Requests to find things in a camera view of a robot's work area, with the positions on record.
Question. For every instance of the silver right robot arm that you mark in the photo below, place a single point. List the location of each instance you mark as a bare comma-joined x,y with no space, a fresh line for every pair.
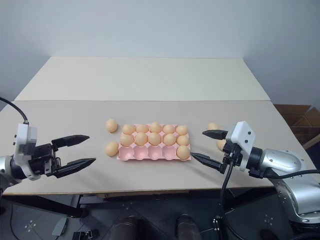
285,157

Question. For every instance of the dark rounded shape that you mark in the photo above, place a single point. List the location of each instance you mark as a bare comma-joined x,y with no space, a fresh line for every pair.
187,227

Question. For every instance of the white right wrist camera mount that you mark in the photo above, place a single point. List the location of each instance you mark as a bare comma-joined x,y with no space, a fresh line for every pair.
241,135

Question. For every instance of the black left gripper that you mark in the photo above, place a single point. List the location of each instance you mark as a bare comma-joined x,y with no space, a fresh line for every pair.
42,160

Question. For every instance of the grey flat bracket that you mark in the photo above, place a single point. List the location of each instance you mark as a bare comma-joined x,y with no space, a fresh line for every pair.
60,226

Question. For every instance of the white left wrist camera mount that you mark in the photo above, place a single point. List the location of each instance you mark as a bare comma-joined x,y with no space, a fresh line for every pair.
23,135

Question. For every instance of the beige egg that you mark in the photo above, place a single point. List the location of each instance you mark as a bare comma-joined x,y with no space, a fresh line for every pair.
169,139
213,126
140,139
183,152
111,149
168,129
126,139
142,128
182,140
181,130
154,139
111,125
220,144
128,129
155,127

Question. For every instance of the pink egg tray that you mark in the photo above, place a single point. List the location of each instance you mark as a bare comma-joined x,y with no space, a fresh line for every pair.
142,153

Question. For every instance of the black floor clamp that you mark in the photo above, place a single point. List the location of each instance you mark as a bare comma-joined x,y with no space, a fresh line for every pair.
83,235

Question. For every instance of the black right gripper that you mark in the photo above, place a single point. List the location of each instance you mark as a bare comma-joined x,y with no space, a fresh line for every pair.
231,153

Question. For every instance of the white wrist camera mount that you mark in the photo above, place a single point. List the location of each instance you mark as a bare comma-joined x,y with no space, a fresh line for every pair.
23,135
241,135

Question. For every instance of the black table frame bar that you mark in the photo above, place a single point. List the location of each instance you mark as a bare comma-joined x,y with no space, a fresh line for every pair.
50,206

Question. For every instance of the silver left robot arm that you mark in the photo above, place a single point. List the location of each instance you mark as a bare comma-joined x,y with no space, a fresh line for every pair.
7,166

